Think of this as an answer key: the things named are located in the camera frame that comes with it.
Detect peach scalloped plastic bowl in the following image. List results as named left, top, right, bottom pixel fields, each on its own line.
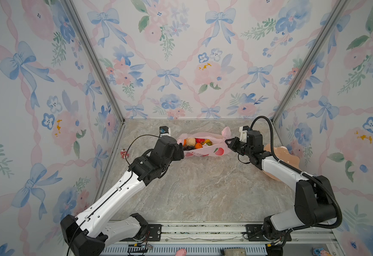
left=263, top=144, right=300, bottom=181

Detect pink toy at front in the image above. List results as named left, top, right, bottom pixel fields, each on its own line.
left=175, top=249, right=187, bottom=256

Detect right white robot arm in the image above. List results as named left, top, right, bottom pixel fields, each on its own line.
left=225, top=130, right=342, bottom=241

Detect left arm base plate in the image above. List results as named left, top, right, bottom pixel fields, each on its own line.
left=121, top=224, right=163, bottom=243

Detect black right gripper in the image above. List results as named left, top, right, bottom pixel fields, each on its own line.
left=225, top=138, right=253, bottom=159

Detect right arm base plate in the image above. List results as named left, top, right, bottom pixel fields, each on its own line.
left=242, top=224, right=288, bottom=242

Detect black corrugated cable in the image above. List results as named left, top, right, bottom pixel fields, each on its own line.
left=249, top=115, right=343, bottom=229

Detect small red white figurine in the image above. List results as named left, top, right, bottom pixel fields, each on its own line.
left=120, top=149, right=129, bottom=159

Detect left aluminium corner post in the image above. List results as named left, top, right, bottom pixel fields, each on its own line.
left=60, top=0, right=125, bottom=124

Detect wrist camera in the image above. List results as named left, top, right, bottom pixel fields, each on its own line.
left=159, top=126, right=171, bottom=138
left=239, top=125, right=250, bottom=143

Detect right aluminium corner post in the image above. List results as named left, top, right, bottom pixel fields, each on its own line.
left=271, top=0, right=350, bottom=124

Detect aluminium rail frame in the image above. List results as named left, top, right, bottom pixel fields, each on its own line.
left=99, top=222, right=345, bottom=256

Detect colourful toy front right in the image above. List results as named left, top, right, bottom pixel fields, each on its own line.
left=313, top=248, right=332, bottom=256

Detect thin black left cable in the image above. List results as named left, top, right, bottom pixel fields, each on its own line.
left=65, top=133, right=161, bottom=256

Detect fake yellow banana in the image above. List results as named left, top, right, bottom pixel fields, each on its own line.
left=202, top=139, right=213, bottom=146

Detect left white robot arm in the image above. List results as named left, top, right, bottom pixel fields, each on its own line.
left=61, top=135, right=184, bottom=256

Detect fake dark grapes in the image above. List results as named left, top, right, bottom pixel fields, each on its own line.
left=183, top=146, right=195, bottom=151

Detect pink plastic bag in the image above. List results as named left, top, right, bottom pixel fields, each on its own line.
left=177, top=127, right=232, bottom=158

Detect grey box at front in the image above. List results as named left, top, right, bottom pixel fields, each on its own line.
left=221, top=248, right=247, bottom=256

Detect fake orange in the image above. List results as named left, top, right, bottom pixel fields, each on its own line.
left=194, top=143, right=203, bottom=149

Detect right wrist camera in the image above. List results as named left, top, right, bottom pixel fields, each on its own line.
left=239, top=125, right=250, bottom=143

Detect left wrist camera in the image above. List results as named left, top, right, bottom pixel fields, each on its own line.
left=159, top=126, right=171, bottom=138

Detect aluminium corner post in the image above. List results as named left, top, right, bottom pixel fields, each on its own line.
left=60, top=0, right=125, bottom=124
left=271, top=0, right=350, bottom=124

